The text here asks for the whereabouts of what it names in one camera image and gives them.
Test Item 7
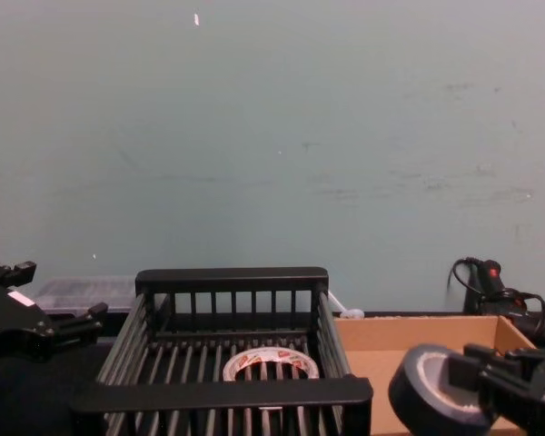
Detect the roll of white tape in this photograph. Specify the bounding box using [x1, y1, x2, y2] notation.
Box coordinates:
[222, 346, 322, 383]

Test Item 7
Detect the small white plastic piece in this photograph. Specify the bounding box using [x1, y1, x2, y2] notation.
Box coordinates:
[327, 290, 365, 320]

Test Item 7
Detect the black rack with steel bars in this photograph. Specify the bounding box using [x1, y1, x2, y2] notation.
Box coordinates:
[67, 266, 374, 436]

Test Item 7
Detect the roll of silver tape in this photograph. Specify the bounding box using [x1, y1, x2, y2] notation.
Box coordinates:
[387, 342, 499, 436]

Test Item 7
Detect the clear plastic case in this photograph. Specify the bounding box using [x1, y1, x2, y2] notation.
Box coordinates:
[30, 274, 140, 315]

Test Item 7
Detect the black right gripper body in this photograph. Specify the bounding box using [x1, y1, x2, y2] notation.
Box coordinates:
[479, 348, 545, 436]

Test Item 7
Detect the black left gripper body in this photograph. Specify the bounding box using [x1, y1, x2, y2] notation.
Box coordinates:
[0, 279, 59, 364]

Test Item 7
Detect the shallow brown cardboard tray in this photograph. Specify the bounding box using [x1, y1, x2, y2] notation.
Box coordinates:
[333, 314, 544, 436]

